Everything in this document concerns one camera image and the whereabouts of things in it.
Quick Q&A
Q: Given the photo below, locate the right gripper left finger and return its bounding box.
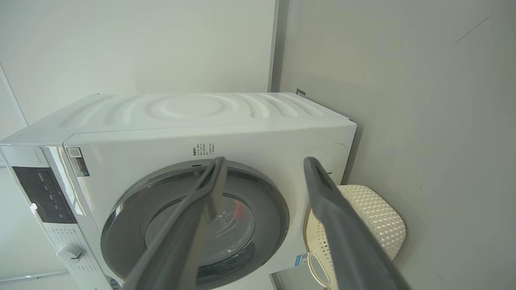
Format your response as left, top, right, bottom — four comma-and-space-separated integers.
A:
121, 156, 228, 290

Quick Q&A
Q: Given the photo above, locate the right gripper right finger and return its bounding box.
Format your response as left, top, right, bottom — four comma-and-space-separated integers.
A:
304, 157, 412, 290

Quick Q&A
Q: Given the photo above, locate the round glass washer door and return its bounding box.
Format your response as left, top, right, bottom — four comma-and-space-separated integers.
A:
101, 160, 290, 290

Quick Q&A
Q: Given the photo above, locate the cream perforated laundry basket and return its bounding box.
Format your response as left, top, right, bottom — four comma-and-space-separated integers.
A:
302, 184, 406, 289

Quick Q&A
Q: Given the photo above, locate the white front-load washing machine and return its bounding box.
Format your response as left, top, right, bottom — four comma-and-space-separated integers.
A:
0, 92, 358, 290

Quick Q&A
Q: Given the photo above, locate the white appliance control knob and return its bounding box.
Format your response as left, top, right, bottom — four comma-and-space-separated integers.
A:
56, 243, 85, 265

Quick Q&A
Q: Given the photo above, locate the black QR code sticker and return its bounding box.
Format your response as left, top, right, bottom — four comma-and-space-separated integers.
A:
67, 147, 90, 177

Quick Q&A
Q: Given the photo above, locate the white partition panel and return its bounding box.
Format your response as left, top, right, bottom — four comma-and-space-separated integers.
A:
0, 0, 289, 139

